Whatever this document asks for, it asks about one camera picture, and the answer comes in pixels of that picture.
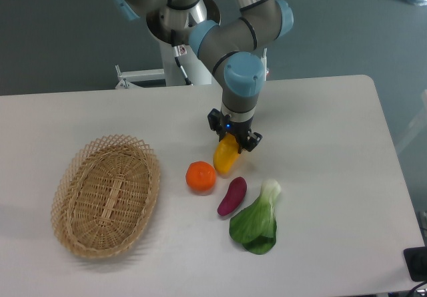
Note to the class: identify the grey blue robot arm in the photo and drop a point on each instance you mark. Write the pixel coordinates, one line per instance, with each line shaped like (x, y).
(243, 73)

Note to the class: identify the purple sweet potato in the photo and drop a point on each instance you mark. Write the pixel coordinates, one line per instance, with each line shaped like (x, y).
(234, 196)

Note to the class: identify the black device at edge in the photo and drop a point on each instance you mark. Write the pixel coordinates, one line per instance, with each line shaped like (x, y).
(415, 259)

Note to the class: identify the yellow mango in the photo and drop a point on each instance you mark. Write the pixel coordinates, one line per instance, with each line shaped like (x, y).
(226, 153)

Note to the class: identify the green bok choy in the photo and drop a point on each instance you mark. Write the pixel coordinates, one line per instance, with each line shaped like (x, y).
(255, 226)

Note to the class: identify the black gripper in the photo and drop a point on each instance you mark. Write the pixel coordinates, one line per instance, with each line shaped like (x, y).
(223, 124)

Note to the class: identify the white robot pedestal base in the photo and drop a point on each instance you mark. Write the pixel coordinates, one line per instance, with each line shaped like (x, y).
(193, 44)

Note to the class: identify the orange tangerine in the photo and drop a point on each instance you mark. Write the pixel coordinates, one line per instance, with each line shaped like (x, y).
(200, 176)

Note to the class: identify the woven wicker basket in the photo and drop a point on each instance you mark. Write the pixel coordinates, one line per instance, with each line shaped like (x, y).
(106, 196)

